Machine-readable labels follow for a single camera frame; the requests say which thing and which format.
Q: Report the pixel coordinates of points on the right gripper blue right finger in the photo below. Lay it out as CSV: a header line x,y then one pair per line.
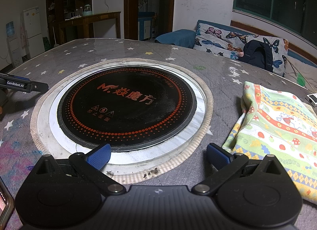
x,y
217,156

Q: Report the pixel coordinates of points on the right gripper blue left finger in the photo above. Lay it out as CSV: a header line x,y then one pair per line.
x,y
99,156

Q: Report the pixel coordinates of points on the colourful patterned children's cloth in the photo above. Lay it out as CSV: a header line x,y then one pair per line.
x,y
277,123

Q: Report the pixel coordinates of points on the water dispenser with bottle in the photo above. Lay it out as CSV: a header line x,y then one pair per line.
x,y
13,45

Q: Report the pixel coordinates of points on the white refrigerator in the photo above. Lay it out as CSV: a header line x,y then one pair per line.
x,y
32,32

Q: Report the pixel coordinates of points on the round black induction cooktop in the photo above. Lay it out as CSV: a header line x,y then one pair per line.
x,y
153,114

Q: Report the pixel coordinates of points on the grey star-patterned table cover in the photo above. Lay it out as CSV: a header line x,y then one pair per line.
x,y
51,193

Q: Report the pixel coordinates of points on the smartphone with red screen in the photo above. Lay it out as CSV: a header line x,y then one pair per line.
x,y
7,205

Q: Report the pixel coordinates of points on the dark navy backpack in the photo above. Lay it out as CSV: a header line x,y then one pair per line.
x,y
258,54

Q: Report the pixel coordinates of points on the small white device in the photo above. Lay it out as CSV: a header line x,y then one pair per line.
x,y
312,99

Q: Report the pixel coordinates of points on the beige cushion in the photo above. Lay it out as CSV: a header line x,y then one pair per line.
x,y
301,73

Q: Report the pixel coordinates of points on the large butterfly pillow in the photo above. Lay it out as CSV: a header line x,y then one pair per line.
x,y
220,42

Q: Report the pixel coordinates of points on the upright butterfly pillow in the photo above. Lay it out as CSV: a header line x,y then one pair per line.
x,y
279,49

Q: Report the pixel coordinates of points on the dark wooden doorway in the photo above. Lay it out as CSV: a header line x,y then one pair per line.
x,y
144,18

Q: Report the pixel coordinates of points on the dark green window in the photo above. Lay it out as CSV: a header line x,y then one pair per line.
x,y
299,16

